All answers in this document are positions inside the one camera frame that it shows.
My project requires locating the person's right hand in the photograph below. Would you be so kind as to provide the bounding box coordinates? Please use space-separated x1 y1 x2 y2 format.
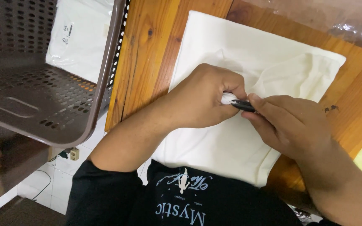
241 93 332 161

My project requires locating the person's left hand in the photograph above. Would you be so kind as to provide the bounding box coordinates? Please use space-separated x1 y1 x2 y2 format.
163 63 248 129

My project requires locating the small black tool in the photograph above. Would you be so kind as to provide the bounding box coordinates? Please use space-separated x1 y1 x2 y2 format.
230 99 257 113

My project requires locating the white garment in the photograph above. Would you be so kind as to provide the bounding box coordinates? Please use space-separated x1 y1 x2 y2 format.
45 0 115 84
151 11 347 188

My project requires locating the clear plastic sheet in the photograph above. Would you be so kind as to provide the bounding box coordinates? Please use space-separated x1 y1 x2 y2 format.
242 0 362 54

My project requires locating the person's black printed shirt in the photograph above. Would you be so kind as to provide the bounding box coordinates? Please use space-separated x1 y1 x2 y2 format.
66 159 342 226

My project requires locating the white garment in plastic bag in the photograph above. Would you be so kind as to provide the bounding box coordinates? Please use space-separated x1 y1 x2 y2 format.
45 0 115 84

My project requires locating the brown perforated plastic basket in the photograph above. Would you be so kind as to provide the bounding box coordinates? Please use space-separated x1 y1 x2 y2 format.
0 0 131 149

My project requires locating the black cable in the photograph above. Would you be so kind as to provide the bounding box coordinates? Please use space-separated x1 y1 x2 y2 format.
31 169 53 201

